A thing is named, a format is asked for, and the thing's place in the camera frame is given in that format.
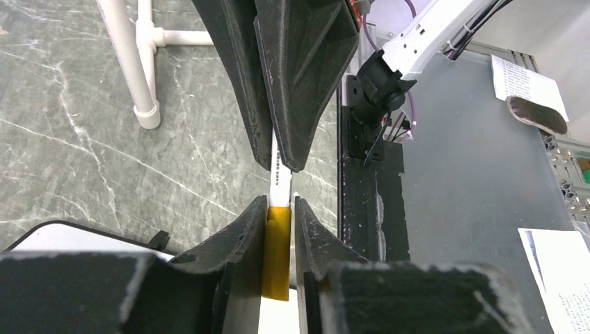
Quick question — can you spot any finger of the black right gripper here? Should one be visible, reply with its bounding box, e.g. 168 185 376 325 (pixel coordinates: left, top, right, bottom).
254 0 360 173
193 0 272 170

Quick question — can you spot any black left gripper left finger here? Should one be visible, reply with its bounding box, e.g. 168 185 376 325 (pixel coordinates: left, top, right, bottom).
1 196 267 333

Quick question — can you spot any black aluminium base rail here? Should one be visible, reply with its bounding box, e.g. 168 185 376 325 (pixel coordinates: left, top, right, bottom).
337 75 410 262

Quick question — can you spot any white whiteboard black frame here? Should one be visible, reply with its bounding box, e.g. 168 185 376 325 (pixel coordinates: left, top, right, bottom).
6 221 300 333

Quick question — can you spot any yellow marker cap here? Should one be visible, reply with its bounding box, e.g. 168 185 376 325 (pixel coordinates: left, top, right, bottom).
262 207 292 301

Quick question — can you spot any white paper note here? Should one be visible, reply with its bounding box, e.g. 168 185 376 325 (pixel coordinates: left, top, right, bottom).
491 56 569 122

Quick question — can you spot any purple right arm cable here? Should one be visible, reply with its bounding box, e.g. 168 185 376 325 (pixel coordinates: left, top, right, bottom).
361 0 420 143

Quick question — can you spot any white paper sheet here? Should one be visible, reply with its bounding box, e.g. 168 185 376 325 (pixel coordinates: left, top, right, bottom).
518 228 589 333

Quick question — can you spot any white PVC pipe frame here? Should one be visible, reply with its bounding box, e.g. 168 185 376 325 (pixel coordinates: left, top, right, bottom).
97 0 214 129

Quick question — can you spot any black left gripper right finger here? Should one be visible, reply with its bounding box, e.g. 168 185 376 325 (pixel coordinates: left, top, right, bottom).
294 198 534 333

